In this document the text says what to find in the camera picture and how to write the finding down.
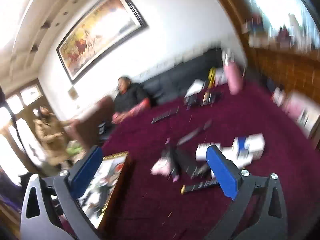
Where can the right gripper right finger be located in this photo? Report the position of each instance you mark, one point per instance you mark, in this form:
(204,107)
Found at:
(269,219)

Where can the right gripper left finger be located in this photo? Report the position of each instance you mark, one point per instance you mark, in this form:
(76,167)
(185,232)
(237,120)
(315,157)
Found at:
(50,207)

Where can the long black pen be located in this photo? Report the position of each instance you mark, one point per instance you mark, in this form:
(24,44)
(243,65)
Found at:
(199,186)

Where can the pink fluffy brooch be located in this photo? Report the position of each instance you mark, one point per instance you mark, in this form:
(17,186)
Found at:
(166,166)

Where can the gold rimmed white tray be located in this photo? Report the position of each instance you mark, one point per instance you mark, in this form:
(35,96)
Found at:
(101,192)

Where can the white blue medicine box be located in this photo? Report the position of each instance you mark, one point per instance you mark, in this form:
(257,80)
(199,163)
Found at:
(252,145)

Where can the woman in beige coat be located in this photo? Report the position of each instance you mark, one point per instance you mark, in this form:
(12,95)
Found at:
(51,134)

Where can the brown armchair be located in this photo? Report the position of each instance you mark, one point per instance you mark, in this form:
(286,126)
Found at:
(84,129)

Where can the maroon velvet table cloth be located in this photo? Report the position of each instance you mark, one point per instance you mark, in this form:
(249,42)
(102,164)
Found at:
(152,207)

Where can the black pen purple ends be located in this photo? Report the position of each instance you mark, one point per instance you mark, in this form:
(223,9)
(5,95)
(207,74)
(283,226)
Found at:
(194,133)

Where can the black wrapper pile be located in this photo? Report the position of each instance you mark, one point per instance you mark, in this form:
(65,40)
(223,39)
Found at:
(198,94)

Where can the black pen with green ends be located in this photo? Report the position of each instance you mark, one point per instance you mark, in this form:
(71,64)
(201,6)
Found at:
(165,115)

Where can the pink tumbler bottle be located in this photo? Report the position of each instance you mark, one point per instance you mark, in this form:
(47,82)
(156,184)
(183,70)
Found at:
(233,75)

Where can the seated man in black vest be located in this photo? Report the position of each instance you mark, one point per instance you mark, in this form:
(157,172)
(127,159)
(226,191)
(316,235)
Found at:
(130,100)

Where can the black leather sofa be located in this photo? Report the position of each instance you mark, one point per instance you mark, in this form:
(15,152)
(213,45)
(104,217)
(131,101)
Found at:
(174,83)

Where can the wooden cabinet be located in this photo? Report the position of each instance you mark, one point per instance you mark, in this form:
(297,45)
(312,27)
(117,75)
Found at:
(298,72)

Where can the framed horse painting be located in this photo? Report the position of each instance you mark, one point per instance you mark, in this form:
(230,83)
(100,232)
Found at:
(107,25)

